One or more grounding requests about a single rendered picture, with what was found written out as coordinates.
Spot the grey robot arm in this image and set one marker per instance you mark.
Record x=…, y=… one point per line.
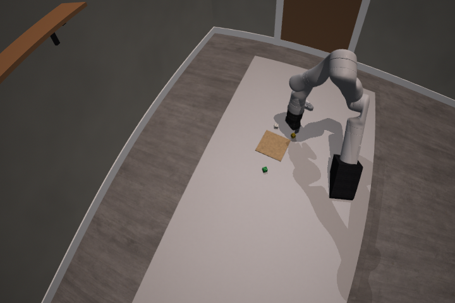
x=341, y=66

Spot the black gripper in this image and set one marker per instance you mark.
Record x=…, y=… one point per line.
x=294, y=115

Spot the tan square mat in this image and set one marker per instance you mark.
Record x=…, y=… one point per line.
x=273, y=145

